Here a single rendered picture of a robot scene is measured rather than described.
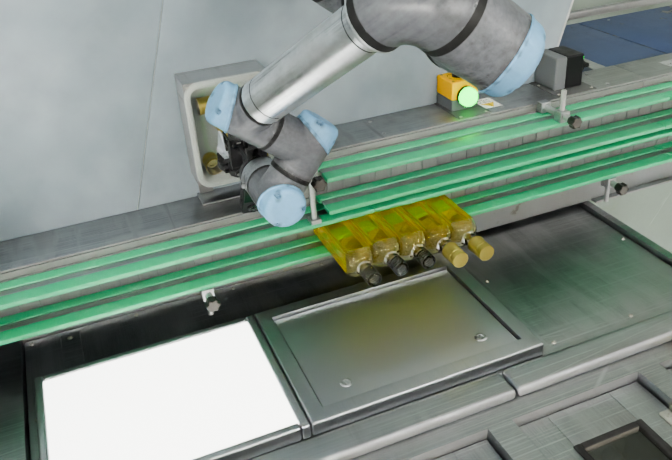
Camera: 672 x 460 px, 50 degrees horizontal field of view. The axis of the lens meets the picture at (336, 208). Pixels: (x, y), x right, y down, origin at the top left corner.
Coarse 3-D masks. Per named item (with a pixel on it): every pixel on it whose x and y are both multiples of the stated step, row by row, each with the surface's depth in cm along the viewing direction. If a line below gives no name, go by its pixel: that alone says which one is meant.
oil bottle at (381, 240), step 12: (360, 216) 152; (372, 216) 152; (360, 228) 148; (372, 228) 147; (384, 228) 147; (372, 240) 143; (384, 240) 143; (396, 240) 143; (384, 252) 142; (384, 264) 143
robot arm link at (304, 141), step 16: (304, 112) 121; (288, 128) 117; (304, 128) 120; (320, 128) 119; (336, 128) 123; (272, 144) 117; (288, 144) 118; (304, 144) 119; (320, 144) 120; (272, 160) 123; (288, 160) 121; (304, 160) 120; (320, 160) 122; (288, 176) 121; (304, 176) 122
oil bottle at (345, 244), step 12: (324, 228) 150; (336, 228) 149; (348, 228) 149; (324, 240) 152; (336, 240) 145; (348, 240) 145; (360, 240) 144; (336, 252) 146; (348, 252) 141; (360, 252) 141; (372, 252) 142; (348, 264) 141; (372, 264) 142
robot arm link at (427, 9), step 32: (352, 0) 91; (384, 0) 88; (416, 0) 86; (448, 0) 86; (320, 32) 97; (352, 32) 93; (384, 32) 90; (416, 32) 88; (448, 32) 87; (288, 64) 102; (320, 64) 98; (352, 64) 98; (224, 96) 111; (256, 96) 108; (288, 96) 105; (224, 128) 114; (256, 128) 113
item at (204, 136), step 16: (208, 80) 140; (224, 80) 140; (240, 80) 142; (192, 96) 147; (192, 112) 141; (192, 128) 142; (208, 128) 151; (192, 144) 144; (208, 144) 153; (208, 176) 151; (224, 176) 151
